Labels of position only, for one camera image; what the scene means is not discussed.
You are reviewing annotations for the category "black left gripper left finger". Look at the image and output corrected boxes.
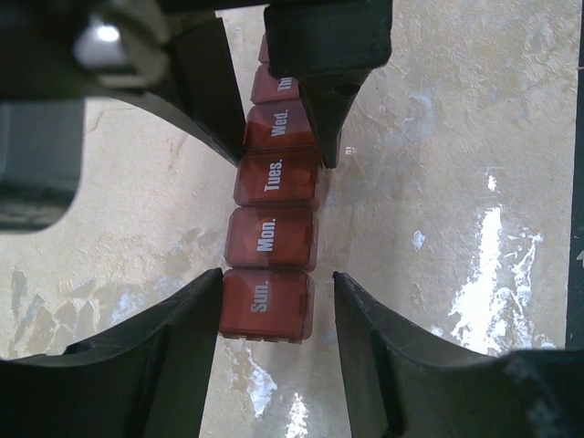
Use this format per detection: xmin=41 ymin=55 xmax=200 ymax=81
xmin=1 ymin=268 xmax=223 ymax=437

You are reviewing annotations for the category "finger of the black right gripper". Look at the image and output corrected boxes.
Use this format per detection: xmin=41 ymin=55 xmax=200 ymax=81
xmin=264 ymin=0 xmax=392 ymax=168
xmin=81 ymin=17 xmax=245 ymax=164

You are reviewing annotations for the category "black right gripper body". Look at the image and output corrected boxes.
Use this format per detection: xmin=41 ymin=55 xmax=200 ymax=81
xmin=1 ymin=1 xmax=219 ymax=100

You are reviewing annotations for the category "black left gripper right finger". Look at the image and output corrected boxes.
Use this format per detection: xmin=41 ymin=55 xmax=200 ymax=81
xmin=333 ymin=272 xmax=583 ymax=437

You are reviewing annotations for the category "red weekly pill organizer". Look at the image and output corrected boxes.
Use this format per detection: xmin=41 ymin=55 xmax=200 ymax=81
xmin=219 ymin=41 xmax=324 ymax=343

